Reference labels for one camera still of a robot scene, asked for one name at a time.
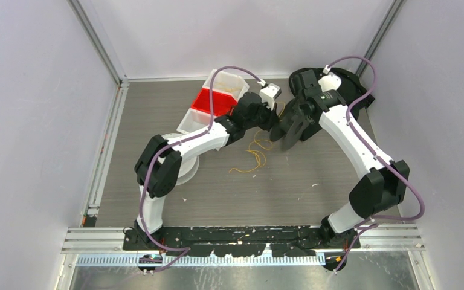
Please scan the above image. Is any black perforated spool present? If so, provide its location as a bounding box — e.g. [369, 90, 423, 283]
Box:
[269, 99, 316, 152]

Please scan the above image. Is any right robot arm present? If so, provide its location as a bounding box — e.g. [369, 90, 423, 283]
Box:
[282, 68, 410, 248]

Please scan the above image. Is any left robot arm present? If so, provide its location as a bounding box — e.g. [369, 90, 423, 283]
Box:
[134, 85, 281, 250]

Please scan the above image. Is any red plastic bin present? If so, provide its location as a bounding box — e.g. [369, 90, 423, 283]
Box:
[190, 88, 237, 117]

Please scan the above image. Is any black cloth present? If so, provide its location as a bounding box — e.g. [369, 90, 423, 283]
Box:
[288, 68, 367, 105]

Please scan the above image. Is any near white plastic bin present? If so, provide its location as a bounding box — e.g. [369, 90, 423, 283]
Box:
[176, 108, 229, 153]

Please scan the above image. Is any white perforated spool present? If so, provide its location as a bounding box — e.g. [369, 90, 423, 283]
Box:
[158, 133, 199, 186]

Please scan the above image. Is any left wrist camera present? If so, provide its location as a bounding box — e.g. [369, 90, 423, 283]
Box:
[257, 79, 282, 111]

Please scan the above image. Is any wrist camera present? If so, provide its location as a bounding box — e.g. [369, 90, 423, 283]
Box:
[257, 79, 282, 111]
[318, 65, 342, 92]

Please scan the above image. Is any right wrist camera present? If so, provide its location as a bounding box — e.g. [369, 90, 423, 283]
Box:
[318, 65, 342, 92]

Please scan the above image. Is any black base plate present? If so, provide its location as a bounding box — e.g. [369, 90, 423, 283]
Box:
[123, 225, 359, 257]

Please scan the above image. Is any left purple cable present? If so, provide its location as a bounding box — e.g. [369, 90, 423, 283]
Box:
[138, 66, 267, 273]

